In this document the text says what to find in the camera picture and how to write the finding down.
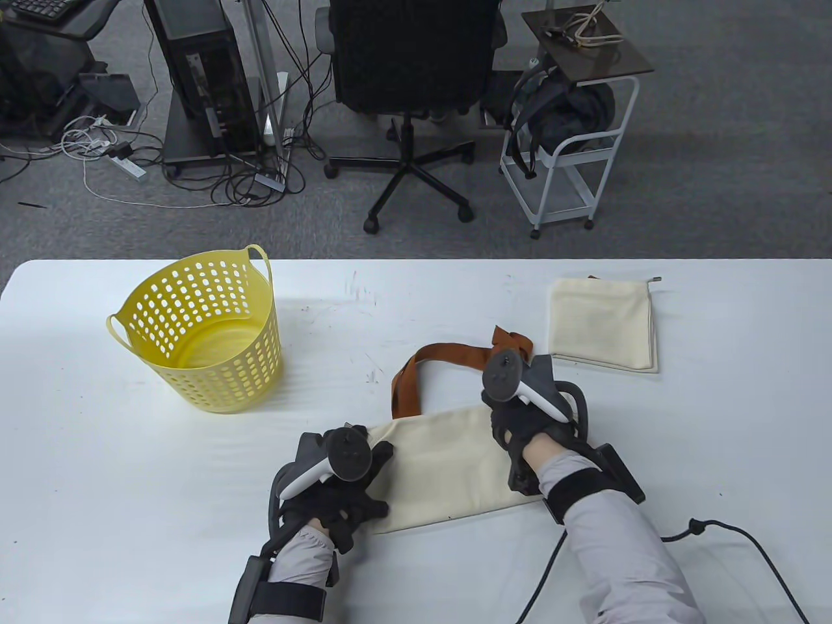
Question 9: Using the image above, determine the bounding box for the flower print canvas bag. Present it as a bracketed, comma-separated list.
[548, 276, 664, 374]

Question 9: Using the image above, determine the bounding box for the black keyboard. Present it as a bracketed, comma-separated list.
[12, 0, 75, 20]

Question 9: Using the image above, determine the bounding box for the black right wrist band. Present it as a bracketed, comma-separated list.
[539, 443, 646, 525]

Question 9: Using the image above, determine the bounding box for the white rolling cart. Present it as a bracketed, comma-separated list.
[499, 5, 656, 240]

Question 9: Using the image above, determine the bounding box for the white power strip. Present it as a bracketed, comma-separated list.
[107, 155, 148, 183]

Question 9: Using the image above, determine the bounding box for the black backpack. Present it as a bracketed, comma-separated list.
[504, 68, 615, 179]

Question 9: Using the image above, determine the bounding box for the person's left forearm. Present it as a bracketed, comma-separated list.
[266, 525, 339, 624]

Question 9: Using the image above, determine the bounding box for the black white left controller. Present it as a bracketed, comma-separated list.
[279, 426, 372, 501]

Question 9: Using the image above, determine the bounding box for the person's right forearm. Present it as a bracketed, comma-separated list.
[523, 435, 706, 624]

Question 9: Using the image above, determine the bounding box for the black standing desk frame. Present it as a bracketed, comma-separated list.
[0, 0, 140, 138]

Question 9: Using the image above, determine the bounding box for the person's right hand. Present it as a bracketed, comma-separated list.
[481, 389, 580, 496]

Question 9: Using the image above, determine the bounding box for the black left wrist band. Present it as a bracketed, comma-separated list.
[229, 552, 340, 624]

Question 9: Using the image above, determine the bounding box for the black white controller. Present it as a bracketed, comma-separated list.
[482, 350, 577, 423]
[279, 426, 372, 501]

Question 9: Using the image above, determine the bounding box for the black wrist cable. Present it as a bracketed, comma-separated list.
[517, 517, 810, 624]

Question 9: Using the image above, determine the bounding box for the beige coiled cable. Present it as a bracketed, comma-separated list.
[545, 3, 625, 49]

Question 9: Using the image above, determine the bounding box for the black white right controller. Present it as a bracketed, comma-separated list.
[482, 350, 577, 423]

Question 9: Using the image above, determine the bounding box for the black wrist band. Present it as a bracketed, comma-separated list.
[539, 443, 646, 525]
[229, 552, 340, 624]

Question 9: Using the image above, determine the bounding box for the cream tote bag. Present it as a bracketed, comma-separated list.
[367, 325, 554, 535]

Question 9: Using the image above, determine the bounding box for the person's left hand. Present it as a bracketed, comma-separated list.
[273, 426, 395, 554]

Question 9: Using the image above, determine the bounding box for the aluminium floor post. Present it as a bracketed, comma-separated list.
[242, 0, 290, 186]

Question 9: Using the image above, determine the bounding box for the black office chair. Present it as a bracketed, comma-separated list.
[315, 0, 508, 235]

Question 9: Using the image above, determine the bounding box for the yellow plastic basket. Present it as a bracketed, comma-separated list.
[107, 244, 283, 414]

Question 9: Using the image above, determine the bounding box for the black computer tower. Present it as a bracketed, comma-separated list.
[144, 0, 261, 163]

